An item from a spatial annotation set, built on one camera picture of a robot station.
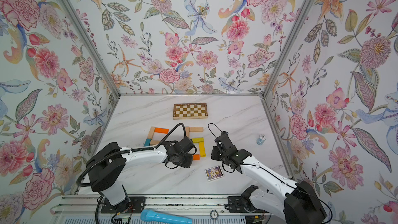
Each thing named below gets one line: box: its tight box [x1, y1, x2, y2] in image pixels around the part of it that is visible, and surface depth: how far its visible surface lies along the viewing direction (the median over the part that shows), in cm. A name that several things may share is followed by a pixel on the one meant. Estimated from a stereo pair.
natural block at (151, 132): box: [147, 126, 156, 140], surface depth 102 cm
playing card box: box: [204, 165, 224, 182], surface depth 84 cm
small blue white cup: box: [256, 133, 267, 146], surface depth 93 cm
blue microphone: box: [140, 209, 193, 224], surface depth 71 cm
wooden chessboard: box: [172, 102, 208, 120], surface depth 109 cm
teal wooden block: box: [143, 138, 152, 147], surface depth 97 cm
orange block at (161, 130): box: [154, 127, 170, 134], surface depth 103 cm
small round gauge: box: [209, 209, 219, 220], surface depth 73 cm
